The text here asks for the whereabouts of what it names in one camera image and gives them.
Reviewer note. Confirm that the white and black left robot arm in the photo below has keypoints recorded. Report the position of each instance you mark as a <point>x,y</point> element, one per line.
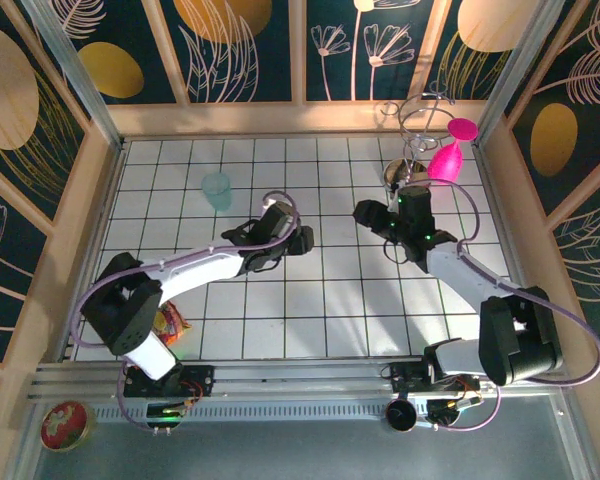
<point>200,267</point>

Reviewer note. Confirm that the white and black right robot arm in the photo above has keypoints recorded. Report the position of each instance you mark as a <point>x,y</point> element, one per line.
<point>520,340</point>

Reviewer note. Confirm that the teal translucent plastic cup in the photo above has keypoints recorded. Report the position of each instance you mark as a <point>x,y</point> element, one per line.
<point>216,192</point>

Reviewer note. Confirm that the pink plastic wine glass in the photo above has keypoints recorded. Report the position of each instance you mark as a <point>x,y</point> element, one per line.
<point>446,160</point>

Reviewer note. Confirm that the colourful snack bag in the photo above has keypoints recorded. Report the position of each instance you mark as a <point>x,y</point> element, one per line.
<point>172,325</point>

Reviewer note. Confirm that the black round cup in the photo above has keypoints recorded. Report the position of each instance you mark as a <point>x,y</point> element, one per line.
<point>401,415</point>

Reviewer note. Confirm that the red round floral tin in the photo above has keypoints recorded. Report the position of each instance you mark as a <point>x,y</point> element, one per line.
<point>66,426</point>

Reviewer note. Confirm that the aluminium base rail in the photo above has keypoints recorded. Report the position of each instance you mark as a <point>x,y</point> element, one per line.
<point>305,380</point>

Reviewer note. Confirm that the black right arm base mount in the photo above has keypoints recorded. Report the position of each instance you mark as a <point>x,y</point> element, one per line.
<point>405,377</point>

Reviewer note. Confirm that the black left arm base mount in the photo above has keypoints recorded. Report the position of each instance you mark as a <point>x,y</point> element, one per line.
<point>200,380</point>

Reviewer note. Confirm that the aluminium frame post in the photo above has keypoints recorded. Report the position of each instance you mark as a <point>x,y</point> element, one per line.
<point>520,65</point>
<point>75,75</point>

